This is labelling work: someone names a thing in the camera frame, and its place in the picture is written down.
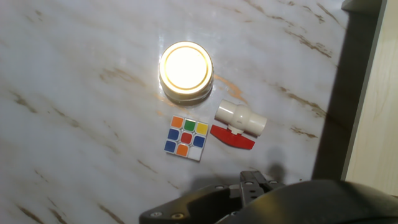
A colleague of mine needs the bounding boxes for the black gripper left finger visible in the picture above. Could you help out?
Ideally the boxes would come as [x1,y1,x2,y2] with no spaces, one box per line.
[139,183,243,224]

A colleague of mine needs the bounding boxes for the marble patterned mat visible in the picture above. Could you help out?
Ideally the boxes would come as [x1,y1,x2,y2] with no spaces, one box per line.
[0,0,351,224]

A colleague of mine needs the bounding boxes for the multicoloured Rubik's cube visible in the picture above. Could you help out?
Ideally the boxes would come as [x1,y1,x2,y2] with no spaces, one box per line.
[163,114,210,162]

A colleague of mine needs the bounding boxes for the glass jar gold lid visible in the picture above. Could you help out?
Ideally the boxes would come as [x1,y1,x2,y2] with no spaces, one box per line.
[158,40,215,103]

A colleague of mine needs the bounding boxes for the small red object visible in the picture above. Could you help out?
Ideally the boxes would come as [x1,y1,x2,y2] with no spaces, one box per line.
[210,124,256,151]

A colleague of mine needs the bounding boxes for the cream wooden shelf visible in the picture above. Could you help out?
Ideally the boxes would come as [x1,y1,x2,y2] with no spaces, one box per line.
[311,0,398,197]

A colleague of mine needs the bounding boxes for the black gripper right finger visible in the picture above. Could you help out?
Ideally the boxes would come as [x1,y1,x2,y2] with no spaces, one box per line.
[238,170,285,207]

